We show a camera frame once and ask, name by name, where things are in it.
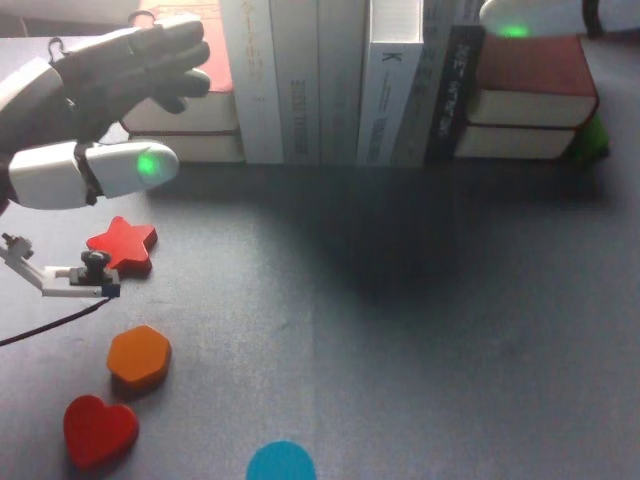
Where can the Fashion India photo book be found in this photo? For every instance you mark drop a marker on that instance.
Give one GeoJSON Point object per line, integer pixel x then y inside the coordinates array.
{"type": "Point", "coordinates": [387, 100]}

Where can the grey table cloth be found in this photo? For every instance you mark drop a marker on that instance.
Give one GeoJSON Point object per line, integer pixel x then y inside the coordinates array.
{"type": "Point", "coordinates": [400, 350]}

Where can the white Special Issue book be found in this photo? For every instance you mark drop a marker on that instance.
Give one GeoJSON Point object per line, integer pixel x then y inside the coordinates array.
{"type": "Point", "coordinates": [297, 100]}

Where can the white plain spine book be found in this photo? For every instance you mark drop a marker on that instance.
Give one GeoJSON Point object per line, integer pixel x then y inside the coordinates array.
{"type": "Point", "coordinates": [342, 90]}

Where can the black spine book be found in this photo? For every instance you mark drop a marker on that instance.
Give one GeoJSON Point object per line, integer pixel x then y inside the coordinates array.
{"type": "Point", "coordinates": [452, 100]}

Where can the red star block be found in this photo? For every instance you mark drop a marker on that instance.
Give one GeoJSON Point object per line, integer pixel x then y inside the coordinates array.
{"type": "Point", "coordinates": [127, 240]}

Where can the red book with embossed emblem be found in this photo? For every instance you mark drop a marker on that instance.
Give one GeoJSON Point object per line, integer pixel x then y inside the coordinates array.
{"type": "Point", "coordinates": [220, 60]}

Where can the grey spine book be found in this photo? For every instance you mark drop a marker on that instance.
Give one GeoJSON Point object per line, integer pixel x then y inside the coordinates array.
{"type": "Point", "coordinates": [432, 60]}

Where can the orange hexagon block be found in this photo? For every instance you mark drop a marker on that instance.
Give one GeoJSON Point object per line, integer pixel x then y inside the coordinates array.
{"type": "Point", "coordinates": [137, 357]}

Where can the blue disc block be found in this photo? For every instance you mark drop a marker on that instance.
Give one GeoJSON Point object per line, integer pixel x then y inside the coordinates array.
{"type": "Point", "coordinates": [281, 462]}

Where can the green block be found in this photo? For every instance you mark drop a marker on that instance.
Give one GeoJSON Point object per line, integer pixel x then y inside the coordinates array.
{"type": "Point", "coordinates": [592, 140]}

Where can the red heart block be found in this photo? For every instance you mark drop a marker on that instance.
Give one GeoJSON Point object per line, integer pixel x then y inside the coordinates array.
{"type": "Point", "coordinates": [97, 430]}

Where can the small camera on white bracket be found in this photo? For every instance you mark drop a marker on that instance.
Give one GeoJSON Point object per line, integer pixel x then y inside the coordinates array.
{"type": "Point", "coordinates": [92, 272]}

